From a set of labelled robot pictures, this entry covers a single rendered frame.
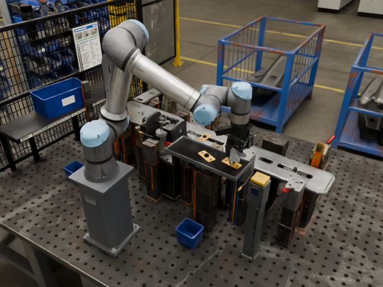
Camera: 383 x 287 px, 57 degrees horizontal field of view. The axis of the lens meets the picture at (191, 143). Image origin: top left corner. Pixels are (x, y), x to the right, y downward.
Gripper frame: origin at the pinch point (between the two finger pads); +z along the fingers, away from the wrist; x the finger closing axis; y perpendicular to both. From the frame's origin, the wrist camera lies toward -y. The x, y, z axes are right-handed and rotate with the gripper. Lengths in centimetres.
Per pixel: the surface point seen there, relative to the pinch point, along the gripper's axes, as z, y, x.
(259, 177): 1.9, 13.8, 0.1
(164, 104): 15, -81, 36
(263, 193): 6.9, 18.0, -2.0
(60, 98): 5, -116, -14
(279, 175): 17.6, 10.4, 25.4
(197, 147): 1.8, -19.3, -0.6
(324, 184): 18.0, 28.8, 34.4
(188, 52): 117, -342, 334
